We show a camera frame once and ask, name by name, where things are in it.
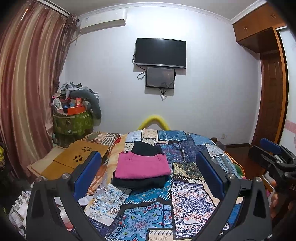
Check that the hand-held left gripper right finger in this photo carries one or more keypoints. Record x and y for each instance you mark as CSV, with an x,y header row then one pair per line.
x,y
211,176

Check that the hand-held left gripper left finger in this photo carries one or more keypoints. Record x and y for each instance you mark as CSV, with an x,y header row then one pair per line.
x,y
90,176

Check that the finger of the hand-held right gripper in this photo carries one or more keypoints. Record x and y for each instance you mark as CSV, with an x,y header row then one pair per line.
x,y
270,144
261,156

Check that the pink pants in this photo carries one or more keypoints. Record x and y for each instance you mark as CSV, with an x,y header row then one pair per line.
x,y
141,165

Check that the black folded pants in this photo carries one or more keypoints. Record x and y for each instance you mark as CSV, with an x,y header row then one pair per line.
x,y
145,147
138,184

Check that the wooden lap desk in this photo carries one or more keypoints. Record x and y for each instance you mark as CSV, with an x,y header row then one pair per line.
x,y
78,153

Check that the orange bed sheet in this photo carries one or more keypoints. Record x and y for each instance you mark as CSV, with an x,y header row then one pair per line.
x,y
113,157

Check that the patchwork blanket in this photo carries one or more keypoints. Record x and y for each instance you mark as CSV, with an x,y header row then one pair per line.
x,y
192,204

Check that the striped cloth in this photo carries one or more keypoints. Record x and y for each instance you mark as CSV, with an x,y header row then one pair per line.
x,y
101,138

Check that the wooden folding table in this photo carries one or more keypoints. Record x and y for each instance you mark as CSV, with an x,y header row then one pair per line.
x,y
48,169

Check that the wooden door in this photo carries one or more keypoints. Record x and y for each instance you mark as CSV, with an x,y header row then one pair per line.
x,y
270,97

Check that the green cloth-covered table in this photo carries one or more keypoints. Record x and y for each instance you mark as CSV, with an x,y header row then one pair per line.
x,y
71,125

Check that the orange box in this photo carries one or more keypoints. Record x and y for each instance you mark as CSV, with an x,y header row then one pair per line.
x,y
75,110

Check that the grey long pillow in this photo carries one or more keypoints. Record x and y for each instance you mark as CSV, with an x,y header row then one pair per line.
x,y
92,102

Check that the yellow curved cushion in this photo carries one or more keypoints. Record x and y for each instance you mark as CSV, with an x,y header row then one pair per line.
x,y
153,118

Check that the pile of grey clothes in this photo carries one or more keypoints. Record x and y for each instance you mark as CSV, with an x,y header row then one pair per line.
x,y
69,87

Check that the striped brown curtain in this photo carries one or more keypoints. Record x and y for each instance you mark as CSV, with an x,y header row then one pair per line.
x,y
27,81

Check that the wooden wardrobe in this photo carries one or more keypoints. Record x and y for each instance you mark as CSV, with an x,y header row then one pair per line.
x,y
254,27

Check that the white air conditioner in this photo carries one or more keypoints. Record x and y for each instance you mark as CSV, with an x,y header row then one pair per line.
x,y
101,23

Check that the small black wall screen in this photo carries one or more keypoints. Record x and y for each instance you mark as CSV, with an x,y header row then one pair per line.
x,y
159,77

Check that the black wall television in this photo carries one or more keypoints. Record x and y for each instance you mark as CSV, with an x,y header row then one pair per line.
x,y
159,52

